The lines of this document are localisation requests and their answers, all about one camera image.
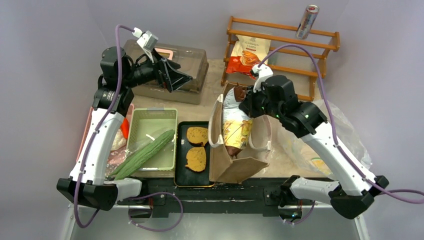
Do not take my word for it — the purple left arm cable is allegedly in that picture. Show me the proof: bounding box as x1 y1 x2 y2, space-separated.
73 24 137 229

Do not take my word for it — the clear plastic grocery bag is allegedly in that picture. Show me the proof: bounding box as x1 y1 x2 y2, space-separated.
277 102 372 180

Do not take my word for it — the green bumpy cucumber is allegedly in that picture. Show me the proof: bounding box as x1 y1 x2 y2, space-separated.
108 129 175 181

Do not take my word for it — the black tray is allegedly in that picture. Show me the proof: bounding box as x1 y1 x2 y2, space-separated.
174 121 215 188

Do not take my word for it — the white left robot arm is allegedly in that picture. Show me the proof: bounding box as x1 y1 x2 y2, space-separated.
56 46 192 211

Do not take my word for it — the silver drink can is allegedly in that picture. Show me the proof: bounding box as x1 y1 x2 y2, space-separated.
295 4 320 40

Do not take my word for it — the pink box handle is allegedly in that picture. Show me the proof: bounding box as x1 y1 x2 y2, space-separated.
155 48 174 60

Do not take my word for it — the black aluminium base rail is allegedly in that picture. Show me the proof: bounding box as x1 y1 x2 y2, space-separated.
67 177 371 240

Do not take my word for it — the orange carrot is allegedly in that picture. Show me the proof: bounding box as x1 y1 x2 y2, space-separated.
120 117 130 139

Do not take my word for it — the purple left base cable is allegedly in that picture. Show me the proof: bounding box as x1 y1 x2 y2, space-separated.
128 192 184 233

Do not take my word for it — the snack packet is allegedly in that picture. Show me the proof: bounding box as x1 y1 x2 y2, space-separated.
222 86 253 158

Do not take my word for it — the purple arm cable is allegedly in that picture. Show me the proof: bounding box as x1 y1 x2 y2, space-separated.
258 44 424 205
73 24 137 229

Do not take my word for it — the brown translucent storage box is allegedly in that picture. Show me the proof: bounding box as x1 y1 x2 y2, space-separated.
132 43 209 105

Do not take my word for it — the green plastic basket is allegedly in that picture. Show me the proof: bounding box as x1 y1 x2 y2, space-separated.
127 108 178 172

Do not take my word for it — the brown paper bag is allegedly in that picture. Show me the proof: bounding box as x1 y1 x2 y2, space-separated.
208 82 272 184

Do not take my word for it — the pink plastic basket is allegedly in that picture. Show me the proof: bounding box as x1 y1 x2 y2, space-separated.
76 103 134 160

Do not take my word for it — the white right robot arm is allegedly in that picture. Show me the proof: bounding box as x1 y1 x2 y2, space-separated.
239 75 389 220

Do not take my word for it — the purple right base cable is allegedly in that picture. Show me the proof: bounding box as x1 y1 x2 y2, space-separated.
283 200 316 226

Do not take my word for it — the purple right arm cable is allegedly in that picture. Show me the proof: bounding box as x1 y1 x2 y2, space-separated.
258 44 424 205

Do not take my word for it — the white cauliflower piece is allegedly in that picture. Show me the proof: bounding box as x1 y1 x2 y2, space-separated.
110 129 127 152

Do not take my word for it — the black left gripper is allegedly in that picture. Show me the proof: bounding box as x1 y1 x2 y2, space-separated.
122 47 192 92

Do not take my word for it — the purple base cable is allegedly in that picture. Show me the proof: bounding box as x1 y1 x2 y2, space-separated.
283 200 316 226
128 192 184 233

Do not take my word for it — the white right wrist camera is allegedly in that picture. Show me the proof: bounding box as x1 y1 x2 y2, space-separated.
251 64 274 93

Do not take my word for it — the orange wooden rack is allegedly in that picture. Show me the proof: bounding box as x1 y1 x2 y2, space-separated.
220 15 341 102

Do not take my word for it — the brown bread piece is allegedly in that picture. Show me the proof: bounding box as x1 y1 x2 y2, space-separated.
185 147 207 172
186 126 209 147

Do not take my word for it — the red cassava chips packet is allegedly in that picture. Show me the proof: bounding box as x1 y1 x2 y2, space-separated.
225 34 271 78

